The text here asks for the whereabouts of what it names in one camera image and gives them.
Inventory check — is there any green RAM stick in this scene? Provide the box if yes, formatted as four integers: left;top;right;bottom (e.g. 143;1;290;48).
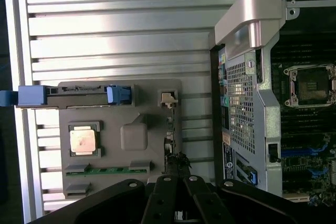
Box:
65;165;151;177

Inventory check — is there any grey parts rack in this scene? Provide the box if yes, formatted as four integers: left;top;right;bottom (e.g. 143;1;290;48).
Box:
57;78;184;200

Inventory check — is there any white expansion slot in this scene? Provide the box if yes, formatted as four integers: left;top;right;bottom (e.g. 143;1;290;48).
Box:
285;193;310;203

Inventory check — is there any silver CPU chip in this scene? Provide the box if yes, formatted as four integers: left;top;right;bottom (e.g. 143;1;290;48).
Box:
69;129;99;156

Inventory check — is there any open grey PC case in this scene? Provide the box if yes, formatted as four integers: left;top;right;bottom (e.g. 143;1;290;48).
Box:
208;0;336;205

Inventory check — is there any blue expansion slot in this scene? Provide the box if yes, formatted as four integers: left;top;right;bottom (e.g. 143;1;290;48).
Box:
282;147;329;157

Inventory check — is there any green motherboard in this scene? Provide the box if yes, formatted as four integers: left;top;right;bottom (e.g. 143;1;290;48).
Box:
271;45;336;208

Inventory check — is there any hard disk blue caddy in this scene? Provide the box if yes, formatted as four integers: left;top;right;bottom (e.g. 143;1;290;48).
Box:
0;84;137;110

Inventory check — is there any CPU socket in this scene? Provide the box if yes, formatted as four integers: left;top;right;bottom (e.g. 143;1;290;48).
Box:
282;63;336;109

